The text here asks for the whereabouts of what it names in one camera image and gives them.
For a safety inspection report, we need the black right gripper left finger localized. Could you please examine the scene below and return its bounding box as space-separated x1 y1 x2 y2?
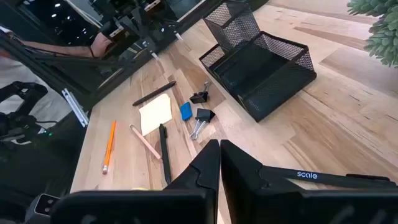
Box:
50 139 221 224

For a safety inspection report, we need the green plant in patterned pot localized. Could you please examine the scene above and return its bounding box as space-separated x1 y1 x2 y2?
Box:
346 0 398 68

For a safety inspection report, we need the person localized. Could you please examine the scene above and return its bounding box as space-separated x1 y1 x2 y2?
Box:
0 25 113 129

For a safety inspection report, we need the silver metal bracket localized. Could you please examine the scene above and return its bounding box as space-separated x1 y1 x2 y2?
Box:
60 88 90 128

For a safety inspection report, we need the light wood pencil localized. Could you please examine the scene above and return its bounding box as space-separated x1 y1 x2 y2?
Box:
129 124 163 161

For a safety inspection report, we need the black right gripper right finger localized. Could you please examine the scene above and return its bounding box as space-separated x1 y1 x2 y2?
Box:
220 139 398 224

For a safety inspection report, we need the black mesh desk organizer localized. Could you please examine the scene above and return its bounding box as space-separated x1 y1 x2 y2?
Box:
198 0 318 123

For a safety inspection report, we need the yellow sticky note pad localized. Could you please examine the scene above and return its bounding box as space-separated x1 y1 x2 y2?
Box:
138 93 174 137

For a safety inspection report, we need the blue eraser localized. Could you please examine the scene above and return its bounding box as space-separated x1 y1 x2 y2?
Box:
179 101 194 122

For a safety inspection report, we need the dark grey matte pen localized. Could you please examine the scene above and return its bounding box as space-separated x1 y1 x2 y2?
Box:
132 80 177 107

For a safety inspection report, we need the grey camera box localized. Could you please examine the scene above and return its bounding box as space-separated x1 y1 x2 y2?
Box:
24 192 61 224

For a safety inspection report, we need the large black binder clip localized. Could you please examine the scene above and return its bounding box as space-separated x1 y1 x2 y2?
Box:
189 108 216 141

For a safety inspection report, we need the person's hand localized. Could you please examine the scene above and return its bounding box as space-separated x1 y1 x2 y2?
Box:
90 32 114 59

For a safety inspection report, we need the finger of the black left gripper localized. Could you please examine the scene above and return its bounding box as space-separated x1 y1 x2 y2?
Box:
141 40 160 60
169 23 185 42

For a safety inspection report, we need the black aluminium table frame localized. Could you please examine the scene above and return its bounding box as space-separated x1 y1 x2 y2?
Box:
0 0 270 114

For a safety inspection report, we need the black pen with clip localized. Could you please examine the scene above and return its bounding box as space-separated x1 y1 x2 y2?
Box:
158 123 173 185

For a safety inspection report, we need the orange pencil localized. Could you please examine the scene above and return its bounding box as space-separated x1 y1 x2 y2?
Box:
101 119 118 175

